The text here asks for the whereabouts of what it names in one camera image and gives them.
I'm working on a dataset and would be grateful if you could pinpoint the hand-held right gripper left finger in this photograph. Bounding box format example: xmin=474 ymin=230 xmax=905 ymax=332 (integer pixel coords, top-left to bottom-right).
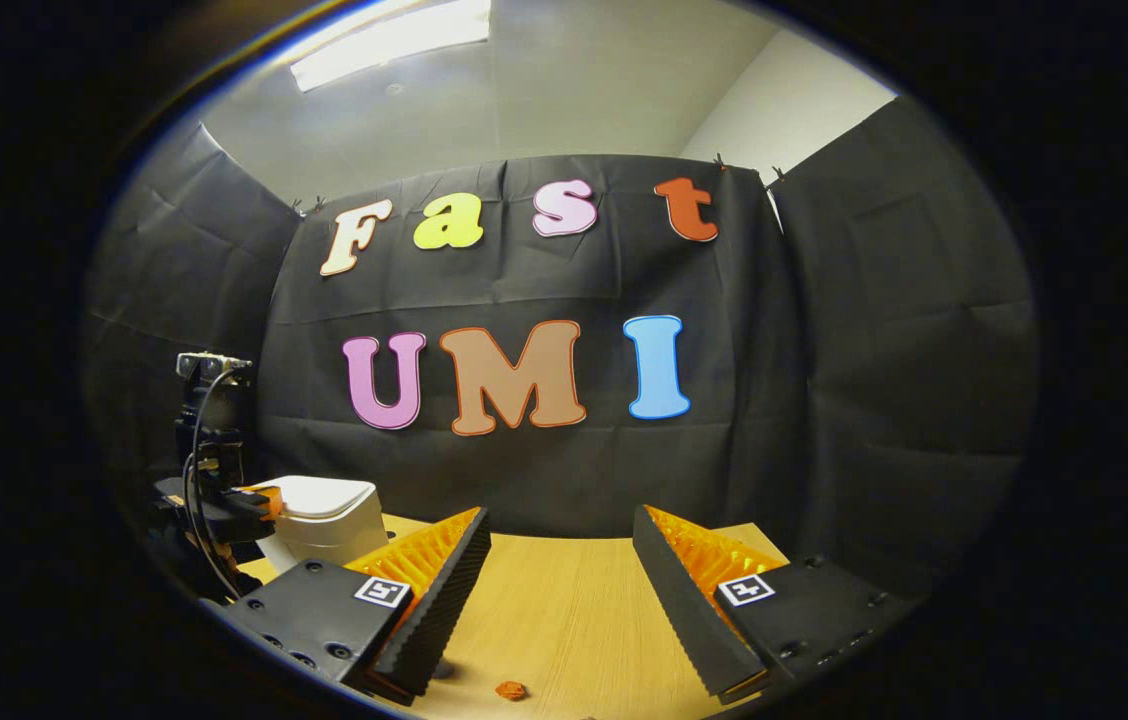
xmin=224 ymin=507 xmax=492 ymax=706

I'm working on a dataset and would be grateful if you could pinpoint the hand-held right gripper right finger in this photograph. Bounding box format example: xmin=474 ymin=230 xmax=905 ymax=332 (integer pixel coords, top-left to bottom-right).
xmin=632 ymin=505 xmax=925 ymax=701

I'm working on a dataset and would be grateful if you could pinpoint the white desktop garbage bin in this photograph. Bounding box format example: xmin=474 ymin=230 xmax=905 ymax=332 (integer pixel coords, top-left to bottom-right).
xmin=249 ymin=475 xmax=390 ymax=576

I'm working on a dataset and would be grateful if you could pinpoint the black backdrop cloth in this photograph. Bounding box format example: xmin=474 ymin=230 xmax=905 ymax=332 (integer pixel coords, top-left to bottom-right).
xmin=79 ymin=95 xmax=1040 ymax=601

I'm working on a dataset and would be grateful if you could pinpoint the ceiling light panel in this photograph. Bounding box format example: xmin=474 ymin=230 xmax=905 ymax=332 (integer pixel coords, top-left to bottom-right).
xmin=289 ymin=0 xmax=493 ymax=94

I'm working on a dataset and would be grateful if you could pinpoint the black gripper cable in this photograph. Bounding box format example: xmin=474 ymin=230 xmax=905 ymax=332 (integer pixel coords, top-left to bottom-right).
xmin=182 ymin=366 xmax=247 ymax=601

